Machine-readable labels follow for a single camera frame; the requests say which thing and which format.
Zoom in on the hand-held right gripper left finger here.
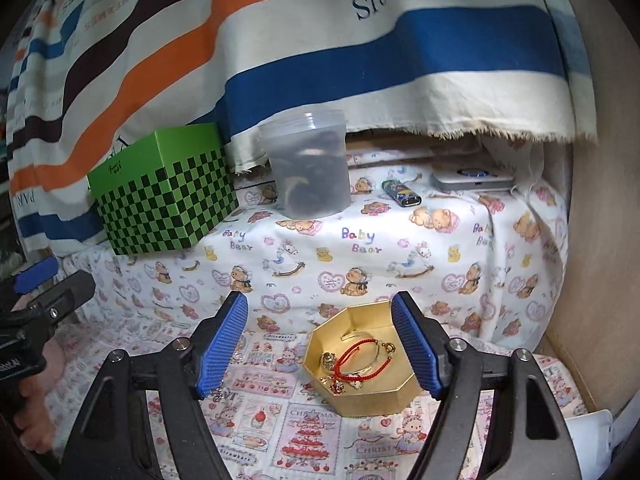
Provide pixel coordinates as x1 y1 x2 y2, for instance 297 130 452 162
62 291 249 480

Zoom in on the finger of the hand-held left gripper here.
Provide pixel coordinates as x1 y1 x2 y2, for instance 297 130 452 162
20 271 96 336
14 256 57 293

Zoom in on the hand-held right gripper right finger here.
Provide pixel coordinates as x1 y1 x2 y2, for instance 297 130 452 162
391 291 583 480

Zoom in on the silver bangle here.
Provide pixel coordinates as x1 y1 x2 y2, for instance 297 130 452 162
330 329 392 377

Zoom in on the red cord bracelet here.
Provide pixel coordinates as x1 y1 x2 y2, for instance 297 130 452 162
332 338 396 379

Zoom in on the gold hexagonal box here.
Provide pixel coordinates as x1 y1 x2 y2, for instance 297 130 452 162
303 301 426 418

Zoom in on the gold charm bracelet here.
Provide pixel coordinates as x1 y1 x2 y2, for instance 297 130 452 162
320 351 365 396

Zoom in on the person's left hand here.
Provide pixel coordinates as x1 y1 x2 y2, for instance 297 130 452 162
14 338 67 454

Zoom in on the pink cartoon print cloth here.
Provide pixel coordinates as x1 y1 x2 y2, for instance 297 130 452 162
45 320 591 480

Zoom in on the bear print cloth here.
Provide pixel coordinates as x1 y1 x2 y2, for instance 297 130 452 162
60 135 572 356

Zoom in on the green checkered box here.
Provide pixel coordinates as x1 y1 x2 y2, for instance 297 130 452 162
87 122 240 257

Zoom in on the dark patterned lighter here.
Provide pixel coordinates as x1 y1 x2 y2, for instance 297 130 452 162
382 180 422 209

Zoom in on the flat silver device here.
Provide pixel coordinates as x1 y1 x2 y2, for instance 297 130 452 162
431 167 516 192

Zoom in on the clear plastic container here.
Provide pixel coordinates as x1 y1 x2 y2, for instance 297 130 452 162
256 109 352 214

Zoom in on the white plastic object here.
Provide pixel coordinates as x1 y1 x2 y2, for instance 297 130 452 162
565 409 617 477

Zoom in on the brown wooden board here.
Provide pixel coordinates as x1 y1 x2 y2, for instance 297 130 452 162
542 0 640 413

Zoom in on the striped cloth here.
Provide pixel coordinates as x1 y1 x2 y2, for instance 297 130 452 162
5 0 601 257

